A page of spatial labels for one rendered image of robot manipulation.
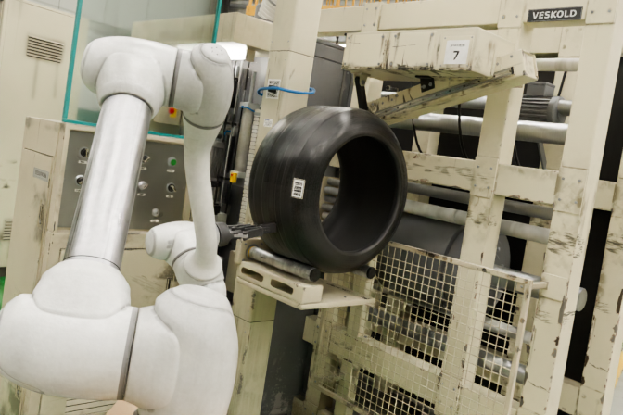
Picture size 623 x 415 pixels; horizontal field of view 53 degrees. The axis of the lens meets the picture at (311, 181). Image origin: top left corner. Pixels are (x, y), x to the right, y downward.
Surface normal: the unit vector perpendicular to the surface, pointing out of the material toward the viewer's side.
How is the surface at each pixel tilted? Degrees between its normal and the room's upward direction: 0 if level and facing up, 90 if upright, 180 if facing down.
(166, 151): 90
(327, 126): 56
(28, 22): 90
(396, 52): 90
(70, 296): 51
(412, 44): 90
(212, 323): 65
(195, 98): 129
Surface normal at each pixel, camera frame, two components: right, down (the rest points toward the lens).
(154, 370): 0.16, 0.03
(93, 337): 0.32, -0.45
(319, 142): 0.08, -0.39
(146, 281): 0.67, 0.14
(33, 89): 0.83, 0.15
